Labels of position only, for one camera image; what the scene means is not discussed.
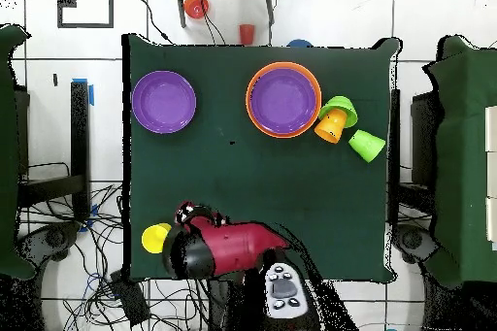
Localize large orange bowl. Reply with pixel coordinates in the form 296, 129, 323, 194
245, 61, 322, 139

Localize yellow cup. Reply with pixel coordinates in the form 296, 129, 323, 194
141, 222, 173, 255

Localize black box on floor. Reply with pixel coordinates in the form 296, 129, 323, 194
109, 269, 151, 327

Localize black square frame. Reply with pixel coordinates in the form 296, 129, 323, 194
56, 0, 115, 29

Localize white boxes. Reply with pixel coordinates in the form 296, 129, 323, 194
483, 105, 497, 248

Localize small orange bowl on floor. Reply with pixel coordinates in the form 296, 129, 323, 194
182, 0, 211, 20

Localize purple bowl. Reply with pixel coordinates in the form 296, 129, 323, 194
249, 67, 318, 135
131, 70, 198, 135

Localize small green bowl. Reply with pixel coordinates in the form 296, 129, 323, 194
317, 95, 359, 129

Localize black post stand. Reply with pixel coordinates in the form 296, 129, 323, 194
18, 80, 91, 219

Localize bundle of cables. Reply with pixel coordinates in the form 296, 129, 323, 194
20, 182, 211, 331

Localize blue bowl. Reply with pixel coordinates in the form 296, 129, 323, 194
285, 38, 315, 49

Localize dark green tablecloth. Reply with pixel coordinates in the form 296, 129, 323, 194
121, 33, 401, 284

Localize orange cup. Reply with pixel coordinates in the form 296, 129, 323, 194
314, 108, 349, 145

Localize red cup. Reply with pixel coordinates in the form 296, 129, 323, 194
239, 23, 256, 46

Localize grey black machine base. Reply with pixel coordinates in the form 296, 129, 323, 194
17, 221, 81, 262
391, 223, 440, 264

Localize grey camera stand legs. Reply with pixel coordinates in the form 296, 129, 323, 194
173, 0, 280, 29

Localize neighbouring green table cloth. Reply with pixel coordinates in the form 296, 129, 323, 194
0, 23, 38, 281
422, 35, 497, 289

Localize green cup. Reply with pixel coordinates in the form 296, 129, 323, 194
348, 128, 387, 164

